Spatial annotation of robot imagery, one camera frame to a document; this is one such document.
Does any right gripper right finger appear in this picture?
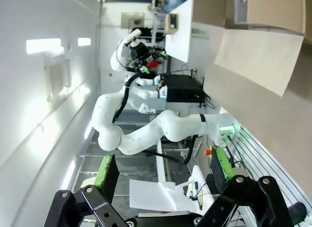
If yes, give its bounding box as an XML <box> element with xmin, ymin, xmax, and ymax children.
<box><xmin>200</xmin><ymin>145</ymin><xmax>294</xmax><ymax>227</ymax></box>

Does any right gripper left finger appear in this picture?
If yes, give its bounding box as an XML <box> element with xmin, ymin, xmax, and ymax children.
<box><xmin>45</xmin><ymin>153</ymin><xmax>127</xmax><ymax>227</ymax></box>

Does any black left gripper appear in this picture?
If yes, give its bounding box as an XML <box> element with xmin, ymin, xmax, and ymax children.
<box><xmin>128</xmin><ymin>42</ymin><xmax>169</xmax><ymax>74</ymax></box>

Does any large cardboard box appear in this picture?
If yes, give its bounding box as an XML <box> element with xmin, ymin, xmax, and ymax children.
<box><xmin>192</xmin><ymin>0</ymin><xmax>307</xmax><ymax>97</ymax></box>

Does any black controller box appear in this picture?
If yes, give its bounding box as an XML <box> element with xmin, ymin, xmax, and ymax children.
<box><xmin>167</xmin><ymin>74</ymin><xmax>207</xmax><ymax>103</ymax></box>

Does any red object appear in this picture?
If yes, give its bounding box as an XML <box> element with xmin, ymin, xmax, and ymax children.
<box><xmin>147</xmin><ymin>60</ymin><xmax>163</xmax><ymax>69</ymax></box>

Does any white partition board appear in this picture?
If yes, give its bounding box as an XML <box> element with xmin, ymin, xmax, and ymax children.
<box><xmin>165</xmin><ymin>0</ymin><xmax>194</xmax><ymax>63</ymax></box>

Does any black cylinder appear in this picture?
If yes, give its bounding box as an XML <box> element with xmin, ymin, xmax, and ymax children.
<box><xmin>287</xmin><ymin>202</ymin><xmax>308</xmax><ymax>224</ymax></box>

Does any ceiling air conditioner unit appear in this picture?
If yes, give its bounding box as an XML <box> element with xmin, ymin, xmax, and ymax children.
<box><xmin>43</xmin><ymin>50</ymin><xmax>73</xmax><ymax>102</ymax></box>

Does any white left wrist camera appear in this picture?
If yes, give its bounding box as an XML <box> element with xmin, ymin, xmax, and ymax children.
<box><xmin>124</xmin><ymin>29</ymin><xmax>142</xmax><ymax>46</ymax></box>

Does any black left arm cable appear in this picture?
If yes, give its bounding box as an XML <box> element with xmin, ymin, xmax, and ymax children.
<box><xmin>112</xmin><ymin>74</ymin><xmax>141</xmax><ymax>124</ymax></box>

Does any beige wall device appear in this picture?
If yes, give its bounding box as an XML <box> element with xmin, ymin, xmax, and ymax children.
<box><xmin>165</xmin><ymin>13</ymin><xmax>179</xmax><ymax>34</ymax></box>

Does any aluminium base plate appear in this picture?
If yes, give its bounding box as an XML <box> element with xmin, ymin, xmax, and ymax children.
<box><xmin>219</xmin><ymin>114</ymin><xmax>312</xmax><ymax>227</ymax></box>

